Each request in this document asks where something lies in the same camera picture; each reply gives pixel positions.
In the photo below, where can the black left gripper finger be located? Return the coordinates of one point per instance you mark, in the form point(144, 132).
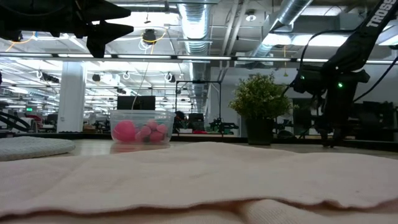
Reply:
point(105, 11)
point(102, 34)

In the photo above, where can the red bell pepper toy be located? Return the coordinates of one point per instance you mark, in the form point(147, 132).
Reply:
point(124, 130)

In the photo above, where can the pink fruit toy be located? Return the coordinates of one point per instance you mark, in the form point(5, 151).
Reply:
point(145, 131)
point(162, 128)
point(156, 137)
point(152, 124)

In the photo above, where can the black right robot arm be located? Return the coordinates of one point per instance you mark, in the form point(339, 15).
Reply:
point(357, 46)

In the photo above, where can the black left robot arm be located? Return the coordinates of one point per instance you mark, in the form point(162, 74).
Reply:
point(15, 18)

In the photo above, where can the clear plastic tupperware container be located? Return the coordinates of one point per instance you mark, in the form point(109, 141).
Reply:
point(116, 115)

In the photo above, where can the white building pillar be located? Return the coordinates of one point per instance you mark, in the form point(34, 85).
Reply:
point(71, 96)

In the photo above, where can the black background monitor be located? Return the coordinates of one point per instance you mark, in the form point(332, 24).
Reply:
point(136, 102)

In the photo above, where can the green potted plant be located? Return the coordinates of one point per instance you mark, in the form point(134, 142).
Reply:
point(258, 96)

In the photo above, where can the pink folded cloth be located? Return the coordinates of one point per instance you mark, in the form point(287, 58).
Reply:
point(199, 180)

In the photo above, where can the grey folded cloth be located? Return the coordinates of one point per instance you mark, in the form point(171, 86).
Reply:
point(31, 147)

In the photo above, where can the black overhead camera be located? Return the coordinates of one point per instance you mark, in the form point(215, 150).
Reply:
point(149, 35)

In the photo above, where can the large silver ventilation duct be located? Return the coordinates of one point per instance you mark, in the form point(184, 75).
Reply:
point(196, 25)

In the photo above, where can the slanted silver ventilation duct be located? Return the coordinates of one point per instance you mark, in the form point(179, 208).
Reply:
point(289, 12)

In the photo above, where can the black background rig frame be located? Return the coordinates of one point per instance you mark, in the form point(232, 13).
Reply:
point(199, 81)

